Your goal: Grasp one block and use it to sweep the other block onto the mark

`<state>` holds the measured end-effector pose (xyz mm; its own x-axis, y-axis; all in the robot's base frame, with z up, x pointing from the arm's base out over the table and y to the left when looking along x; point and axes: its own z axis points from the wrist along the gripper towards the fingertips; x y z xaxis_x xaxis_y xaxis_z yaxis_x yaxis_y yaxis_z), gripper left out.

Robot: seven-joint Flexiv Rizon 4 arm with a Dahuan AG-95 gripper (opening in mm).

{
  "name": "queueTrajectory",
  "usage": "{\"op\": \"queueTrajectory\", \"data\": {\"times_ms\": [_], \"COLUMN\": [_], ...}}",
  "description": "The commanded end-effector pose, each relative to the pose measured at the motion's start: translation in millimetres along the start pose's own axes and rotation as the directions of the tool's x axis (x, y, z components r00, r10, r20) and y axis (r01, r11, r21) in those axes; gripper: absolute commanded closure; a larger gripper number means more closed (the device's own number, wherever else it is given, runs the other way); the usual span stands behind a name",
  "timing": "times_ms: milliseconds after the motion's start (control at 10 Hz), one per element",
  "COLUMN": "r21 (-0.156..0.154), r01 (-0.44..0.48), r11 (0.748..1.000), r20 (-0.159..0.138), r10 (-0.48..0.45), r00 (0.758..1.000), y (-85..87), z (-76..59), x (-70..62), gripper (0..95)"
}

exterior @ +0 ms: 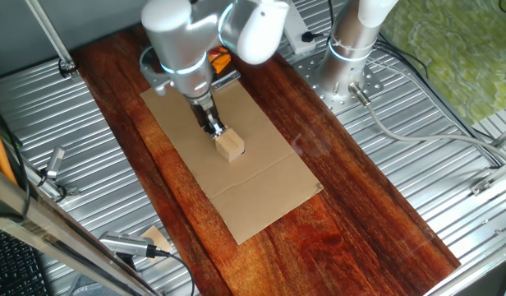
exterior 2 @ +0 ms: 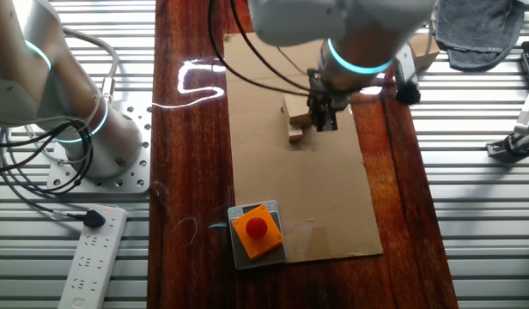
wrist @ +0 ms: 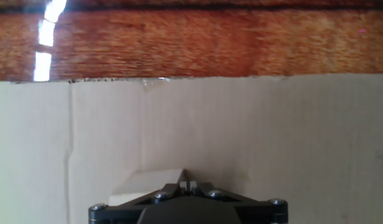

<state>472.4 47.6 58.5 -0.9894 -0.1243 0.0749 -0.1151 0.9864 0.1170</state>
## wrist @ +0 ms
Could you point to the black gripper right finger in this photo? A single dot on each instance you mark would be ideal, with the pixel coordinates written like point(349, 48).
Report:
point(260, 211)

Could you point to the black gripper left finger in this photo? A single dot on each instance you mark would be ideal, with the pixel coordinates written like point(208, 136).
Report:
point(117, 213)

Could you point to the large wooden block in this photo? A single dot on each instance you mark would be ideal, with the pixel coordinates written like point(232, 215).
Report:
point(148, 183)

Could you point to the brown cardboard sheet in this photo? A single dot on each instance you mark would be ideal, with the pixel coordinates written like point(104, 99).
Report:
point(241, 130)

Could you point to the dark wooden board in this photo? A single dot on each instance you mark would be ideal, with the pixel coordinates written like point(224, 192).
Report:
point(210, 40)

